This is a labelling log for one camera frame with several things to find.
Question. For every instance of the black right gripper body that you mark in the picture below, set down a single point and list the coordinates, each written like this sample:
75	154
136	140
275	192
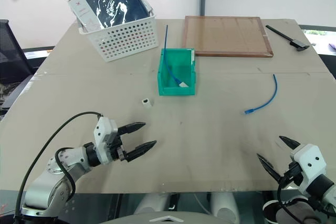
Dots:
293	172

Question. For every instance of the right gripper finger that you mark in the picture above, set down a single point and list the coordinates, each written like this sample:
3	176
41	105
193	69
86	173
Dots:
290	142
267	167

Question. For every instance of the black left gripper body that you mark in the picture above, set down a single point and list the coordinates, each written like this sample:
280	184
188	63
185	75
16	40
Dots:
117	148

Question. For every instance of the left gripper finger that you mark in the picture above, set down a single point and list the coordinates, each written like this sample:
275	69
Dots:
132	127
143	149

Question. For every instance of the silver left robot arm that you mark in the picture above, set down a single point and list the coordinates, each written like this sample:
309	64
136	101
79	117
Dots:
50	184

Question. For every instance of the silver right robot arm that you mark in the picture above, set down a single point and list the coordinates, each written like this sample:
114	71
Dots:
325	192

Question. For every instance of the small white connector block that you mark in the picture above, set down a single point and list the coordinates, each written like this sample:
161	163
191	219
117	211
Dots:
147	102

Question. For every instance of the green plastic storage bin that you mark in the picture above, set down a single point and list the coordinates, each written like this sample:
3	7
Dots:
177	90

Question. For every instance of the grey robot torso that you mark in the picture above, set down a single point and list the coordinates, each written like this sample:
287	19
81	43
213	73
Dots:
162	218

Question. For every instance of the white perforated plastic basket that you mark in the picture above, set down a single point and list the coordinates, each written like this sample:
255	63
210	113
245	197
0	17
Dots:
128	40

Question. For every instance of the black caliper tool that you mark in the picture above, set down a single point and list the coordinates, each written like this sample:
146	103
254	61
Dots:
296	43

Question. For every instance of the dark side desk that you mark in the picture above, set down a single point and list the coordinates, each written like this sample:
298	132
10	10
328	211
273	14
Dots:
15	90

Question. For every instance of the wooden framed board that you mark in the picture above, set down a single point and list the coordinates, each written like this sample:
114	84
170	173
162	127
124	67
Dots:
227	36

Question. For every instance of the dark shiny wrapped book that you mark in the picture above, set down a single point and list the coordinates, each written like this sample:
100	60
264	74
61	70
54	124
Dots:
115	1

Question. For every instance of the black mesh office chair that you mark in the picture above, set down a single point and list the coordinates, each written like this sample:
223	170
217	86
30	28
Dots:
11	53

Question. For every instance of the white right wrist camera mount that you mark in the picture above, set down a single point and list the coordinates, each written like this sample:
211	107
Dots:
311	163

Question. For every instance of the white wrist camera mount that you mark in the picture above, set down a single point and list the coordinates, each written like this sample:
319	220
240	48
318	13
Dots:
311	163
103	134

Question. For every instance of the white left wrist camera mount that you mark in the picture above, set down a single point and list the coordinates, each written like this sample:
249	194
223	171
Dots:
103	134

